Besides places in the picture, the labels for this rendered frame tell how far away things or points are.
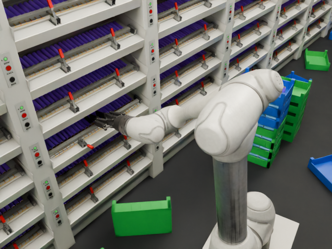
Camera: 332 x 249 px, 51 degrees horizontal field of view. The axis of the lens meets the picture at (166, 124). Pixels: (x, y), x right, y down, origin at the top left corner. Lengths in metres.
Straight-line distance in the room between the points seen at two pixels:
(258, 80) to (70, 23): 0.73
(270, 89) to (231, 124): 0.19
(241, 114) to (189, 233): 1.15
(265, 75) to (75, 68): 0.78
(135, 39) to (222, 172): 0.86
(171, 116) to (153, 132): 0.14
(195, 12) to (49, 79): 0.93
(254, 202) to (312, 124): 1.49
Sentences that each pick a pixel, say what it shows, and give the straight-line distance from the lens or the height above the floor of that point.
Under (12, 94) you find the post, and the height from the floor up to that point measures 0.95.
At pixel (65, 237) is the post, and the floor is 0.09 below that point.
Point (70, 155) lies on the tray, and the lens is 1.62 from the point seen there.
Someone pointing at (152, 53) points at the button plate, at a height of 0.84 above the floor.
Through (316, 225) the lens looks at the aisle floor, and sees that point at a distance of 2.11.
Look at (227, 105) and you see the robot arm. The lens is 0.88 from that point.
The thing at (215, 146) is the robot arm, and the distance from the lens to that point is 0.88.
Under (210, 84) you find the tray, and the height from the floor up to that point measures 0.36.
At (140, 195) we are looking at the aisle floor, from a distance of 2.11.
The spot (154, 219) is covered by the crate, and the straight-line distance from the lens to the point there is 1.84.
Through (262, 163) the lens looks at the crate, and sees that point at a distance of 2.32.
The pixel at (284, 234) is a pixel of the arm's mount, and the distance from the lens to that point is 1.68.
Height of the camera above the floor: 1.57
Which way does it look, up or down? 37 degrees down
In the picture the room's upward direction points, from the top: 2 degrees counter-clockwise
